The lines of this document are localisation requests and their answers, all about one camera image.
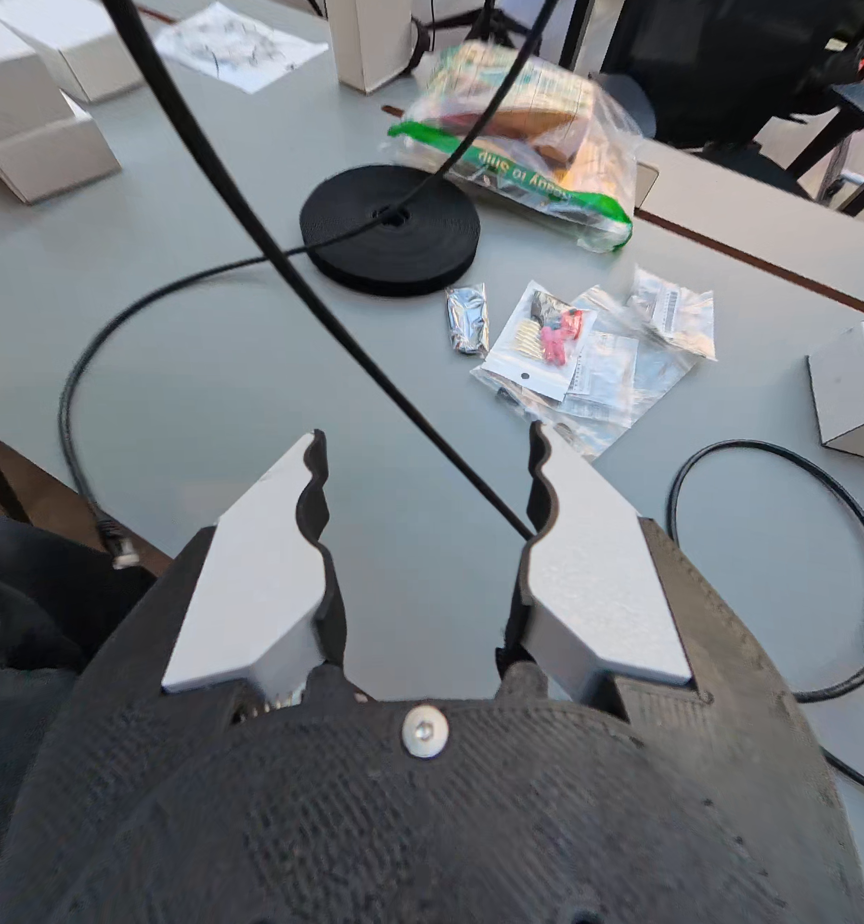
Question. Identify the black velcro tape roll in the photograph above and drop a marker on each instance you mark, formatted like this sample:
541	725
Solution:
345	245

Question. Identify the clear bag with red label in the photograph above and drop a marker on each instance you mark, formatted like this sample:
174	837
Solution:
533	346

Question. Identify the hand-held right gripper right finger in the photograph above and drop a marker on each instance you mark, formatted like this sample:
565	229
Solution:
598	592

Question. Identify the small silver foil packet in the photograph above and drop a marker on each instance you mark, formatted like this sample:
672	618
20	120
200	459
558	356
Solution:
468	321

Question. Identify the clear bag of white parts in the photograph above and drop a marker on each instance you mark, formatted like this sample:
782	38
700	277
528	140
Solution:
681	314

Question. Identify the black mesh office chair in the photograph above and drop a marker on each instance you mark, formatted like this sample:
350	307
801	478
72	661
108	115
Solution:
728	58

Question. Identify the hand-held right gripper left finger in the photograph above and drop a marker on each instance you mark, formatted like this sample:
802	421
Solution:
258	592

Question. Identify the clear snack bag green edge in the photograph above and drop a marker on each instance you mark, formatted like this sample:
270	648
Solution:
533	123

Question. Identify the upright white cardboard box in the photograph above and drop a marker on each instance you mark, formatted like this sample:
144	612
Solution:
367	43

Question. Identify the person's dark trousers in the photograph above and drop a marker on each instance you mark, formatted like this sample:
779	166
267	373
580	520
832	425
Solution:
13	613

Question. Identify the clear bag of metal parts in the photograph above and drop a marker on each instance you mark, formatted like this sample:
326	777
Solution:
619	390

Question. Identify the stack of flat white boxes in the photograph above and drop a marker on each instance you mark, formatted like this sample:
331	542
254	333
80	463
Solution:
34	166

